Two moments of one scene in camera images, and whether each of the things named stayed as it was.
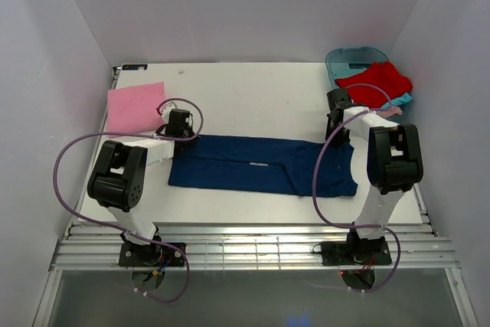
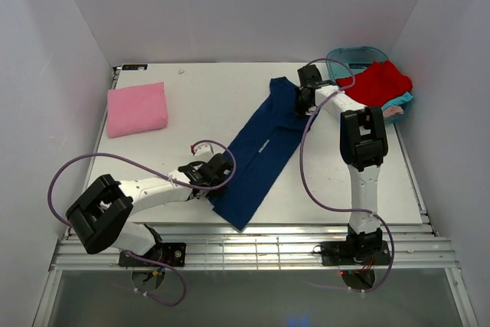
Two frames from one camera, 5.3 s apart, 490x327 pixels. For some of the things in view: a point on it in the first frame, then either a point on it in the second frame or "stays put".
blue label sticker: [135, 67] stays put
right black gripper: [340, 140] -> [299, 110]
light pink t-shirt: [394, 111] stays put
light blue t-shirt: [403, 99] stays put
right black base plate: [360, 253] stays put
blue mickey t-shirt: [263, 165] -> [262, 153]
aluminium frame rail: [282, 247] stays put
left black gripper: [191, 132] -> [220, 183]
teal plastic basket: [351, 61] stays put
